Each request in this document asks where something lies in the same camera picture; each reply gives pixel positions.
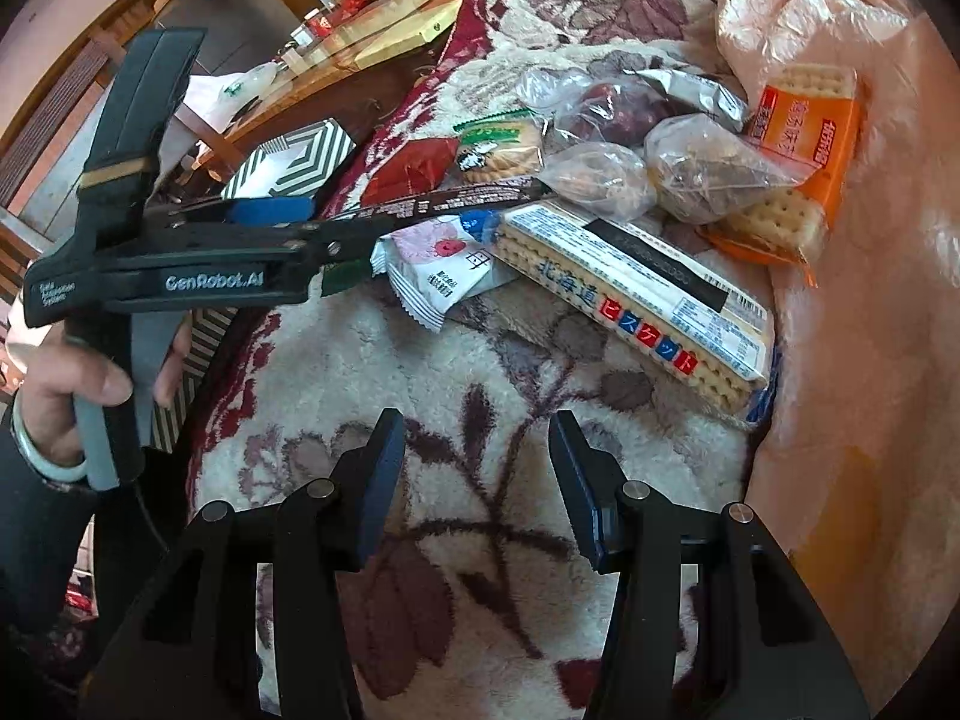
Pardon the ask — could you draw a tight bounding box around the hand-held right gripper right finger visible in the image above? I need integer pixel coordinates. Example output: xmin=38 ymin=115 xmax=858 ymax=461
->
xmin=547 ymin=410 xmax=871 ymax=720

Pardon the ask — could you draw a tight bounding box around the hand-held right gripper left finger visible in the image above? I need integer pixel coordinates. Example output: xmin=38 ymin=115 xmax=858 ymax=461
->
xmin=79 ymin=407 xmax=408 ymax=720

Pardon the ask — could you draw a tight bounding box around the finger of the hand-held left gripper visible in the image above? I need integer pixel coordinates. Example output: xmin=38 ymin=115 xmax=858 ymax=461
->
xmin=180 ymin=223 xmax=380 ymax=299
xmin=146 ymin=193 xmax=317 ymax=231

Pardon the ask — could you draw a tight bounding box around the green white striped box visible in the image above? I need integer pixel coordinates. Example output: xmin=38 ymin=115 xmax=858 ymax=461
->
xmin=150 ymin=118 xmax=357 ymax=451

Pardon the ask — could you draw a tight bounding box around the white pink snack packet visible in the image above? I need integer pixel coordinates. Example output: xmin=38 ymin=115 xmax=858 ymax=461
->
xmin=371 ymin=211 xmax=518 ymax=335

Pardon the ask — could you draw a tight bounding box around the dark brown strip packet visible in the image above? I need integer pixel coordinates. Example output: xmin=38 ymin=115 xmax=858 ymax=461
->
xmin=307 ymin=176 xmax=560 ymax=241

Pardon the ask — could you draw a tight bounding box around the green biscuit packet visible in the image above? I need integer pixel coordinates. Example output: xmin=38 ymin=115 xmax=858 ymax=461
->
xmin=455 ymin=109 xmax=552 ymax=185

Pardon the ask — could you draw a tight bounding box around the long biscuit pack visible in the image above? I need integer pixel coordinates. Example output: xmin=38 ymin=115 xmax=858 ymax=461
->
xmin=495 ymin=199 xmax=777 ymax=421

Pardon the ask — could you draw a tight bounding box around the clear bag of nuts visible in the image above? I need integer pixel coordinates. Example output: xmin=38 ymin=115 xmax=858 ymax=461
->
xmin=536 ymin=142 xmax=659 ymax=222
xmin=643 ymin=112 xmax=803 ymax=226

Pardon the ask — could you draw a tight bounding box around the clear bag of red dates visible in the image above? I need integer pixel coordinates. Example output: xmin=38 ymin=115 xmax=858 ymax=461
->
xmin=517 ymin=66 xmax=676 ymax=147

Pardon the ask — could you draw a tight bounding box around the orange cracker pack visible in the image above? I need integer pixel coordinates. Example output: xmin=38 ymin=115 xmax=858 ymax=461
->
xmin=701 ymin=64 xmax=863 ymax=272

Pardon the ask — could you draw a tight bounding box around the person's left hand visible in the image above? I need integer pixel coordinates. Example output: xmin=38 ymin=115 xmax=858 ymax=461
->
xmin=13 ymin=313 xmax=194 ymax=467

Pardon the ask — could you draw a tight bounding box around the red snack packet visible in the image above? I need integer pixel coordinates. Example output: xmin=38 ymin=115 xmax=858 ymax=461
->
xmin=360 ymin=136 xmax=460 ymax=211

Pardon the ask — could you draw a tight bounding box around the white plastic bag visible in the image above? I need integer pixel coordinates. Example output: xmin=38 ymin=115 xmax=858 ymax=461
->
xmin=214 ymin=66 xmax=282 ymax=110

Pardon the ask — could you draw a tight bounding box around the floral fleece blanket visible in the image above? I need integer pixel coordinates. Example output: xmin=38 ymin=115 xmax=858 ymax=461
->
xmin=184 ymin=0 xmax=781 ymax=720

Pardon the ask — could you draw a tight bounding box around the wooden table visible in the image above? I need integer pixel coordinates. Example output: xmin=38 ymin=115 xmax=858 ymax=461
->
xmin=187 ymin=0 xmax=488 ymax=166

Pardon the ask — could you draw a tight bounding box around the wooden chair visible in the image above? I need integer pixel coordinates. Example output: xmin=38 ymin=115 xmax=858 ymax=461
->
xmin=0 ymin=0 xmax=181 ymax=203

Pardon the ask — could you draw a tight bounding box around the peach blanket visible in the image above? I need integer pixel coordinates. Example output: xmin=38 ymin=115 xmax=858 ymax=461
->
xmin=750 ymin=15 xmax=960 ymax=661

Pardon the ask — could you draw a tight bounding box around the silver foil packet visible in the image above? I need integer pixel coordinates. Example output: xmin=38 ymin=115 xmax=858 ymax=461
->
xmin=634 ymin=67 xmax=751 ymax=137

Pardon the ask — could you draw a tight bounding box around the peach plastic bag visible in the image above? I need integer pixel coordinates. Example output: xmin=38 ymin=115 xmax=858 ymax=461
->
xmin=716 ymin=0 xmax=923 ymax=102

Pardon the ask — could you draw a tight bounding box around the green jade bracelet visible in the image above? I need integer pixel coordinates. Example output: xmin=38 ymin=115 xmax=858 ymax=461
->
xmin=11 ymin=397 xmax=89 ymax=487

